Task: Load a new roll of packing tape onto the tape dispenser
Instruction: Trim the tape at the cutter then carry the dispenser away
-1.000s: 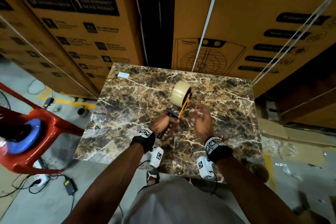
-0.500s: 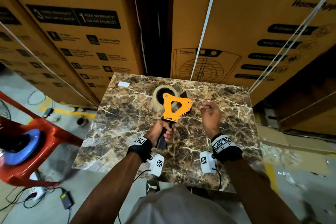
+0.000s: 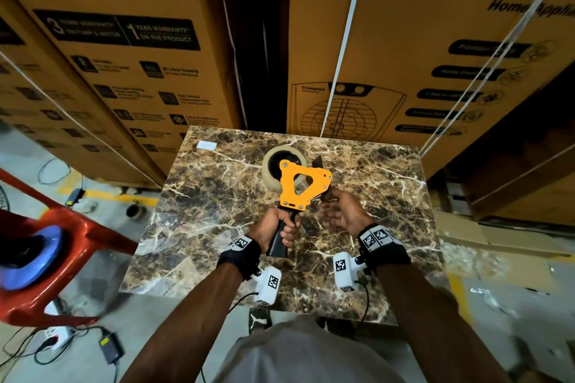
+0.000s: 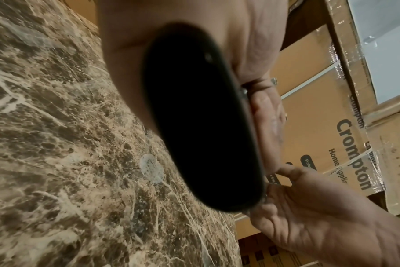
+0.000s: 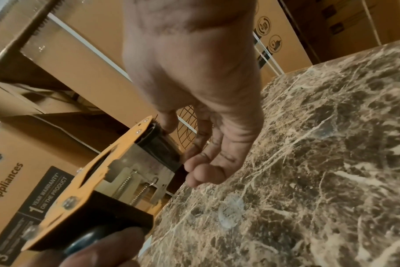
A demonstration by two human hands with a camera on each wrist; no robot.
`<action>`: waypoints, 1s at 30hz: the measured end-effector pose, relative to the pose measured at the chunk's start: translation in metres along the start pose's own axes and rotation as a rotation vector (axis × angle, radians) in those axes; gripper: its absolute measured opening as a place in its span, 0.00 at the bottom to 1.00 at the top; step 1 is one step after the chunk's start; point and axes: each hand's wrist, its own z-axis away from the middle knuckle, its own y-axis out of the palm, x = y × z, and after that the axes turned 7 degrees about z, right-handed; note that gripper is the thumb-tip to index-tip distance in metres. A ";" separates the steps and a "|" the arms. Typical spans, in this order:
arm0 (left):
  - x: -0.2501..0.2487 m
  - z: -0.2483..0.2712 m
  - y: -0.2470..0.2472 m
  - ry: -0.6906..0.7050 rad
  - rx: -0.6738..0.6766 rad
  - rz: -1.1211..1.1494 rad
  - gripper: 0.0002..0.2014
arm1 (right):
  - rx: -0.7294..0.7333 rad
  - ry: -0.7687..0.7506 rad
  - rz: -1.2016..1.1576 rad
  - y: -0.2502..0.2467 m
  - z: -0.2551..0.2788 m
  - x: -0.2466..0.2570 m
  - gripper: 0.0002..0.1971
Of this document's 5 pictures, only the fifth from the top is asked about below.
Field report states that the person's right hand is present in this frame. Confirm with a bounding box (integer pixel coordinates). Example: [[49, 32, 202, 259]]
[[122, 0, 265, 189]]

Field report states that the person's left hand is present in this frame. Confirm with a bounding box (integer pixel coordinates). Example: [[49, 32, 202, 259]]
[[21, 226, 147, 267]]

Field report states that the yellow black tape dispenser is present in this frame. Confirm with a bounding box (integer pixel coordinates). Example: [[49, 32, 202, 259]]
[[20, 116, 184, 259]]

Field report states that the fan print appliance carton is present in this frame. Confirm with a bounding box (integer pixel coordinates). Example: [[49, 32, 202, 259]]
[[20, 0, 315, 155]]

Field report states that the clear round plastic disc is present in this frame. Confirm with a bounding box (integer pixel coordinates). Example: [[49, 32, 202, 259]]
[[217, 196, 246, 230]]

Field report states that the black label appliance carton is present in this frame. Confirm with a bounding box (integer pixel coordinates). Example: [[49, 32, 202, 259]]
[[0, 114, 174, 267]]

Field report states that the white packing strap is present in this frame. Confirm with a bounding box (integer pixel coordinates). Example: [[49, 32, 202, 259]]
[[252, 31, 287, 75], [252, 43, 278, 77], [45, 13, 132, 77]]

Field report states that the strapped brown carton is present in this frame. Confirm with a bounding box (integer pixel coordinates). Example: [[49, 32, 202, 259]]
[[279, 0, 400, 64]]

